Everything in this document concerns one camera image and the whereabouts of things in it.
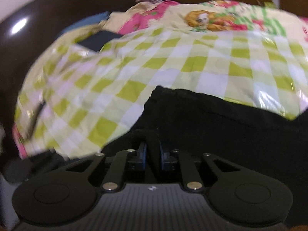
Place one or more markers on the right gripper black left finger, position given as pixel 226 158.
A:
pixel 70 192

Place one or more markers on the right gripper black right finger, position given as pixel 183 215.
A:
pixel 212 191

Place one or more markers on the black pants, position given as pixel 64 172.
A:
pixel 253 138

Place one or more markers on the black phone on bed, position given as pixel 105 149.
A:
pixel 35 118

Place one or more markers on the green checkered plastic sheet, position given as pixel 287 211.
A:
pixel 94 97

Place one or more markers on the dark blue folded cloth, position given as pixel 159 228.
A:
pixel 96 41

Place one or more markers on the dark wooden headboard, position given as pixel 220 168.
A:
pixel 26 34

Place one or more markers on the blue pillow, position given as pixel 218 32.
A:
pixel 94 19

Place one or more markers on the floral cartoon quilt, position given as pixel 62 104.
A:
pixel 216 15

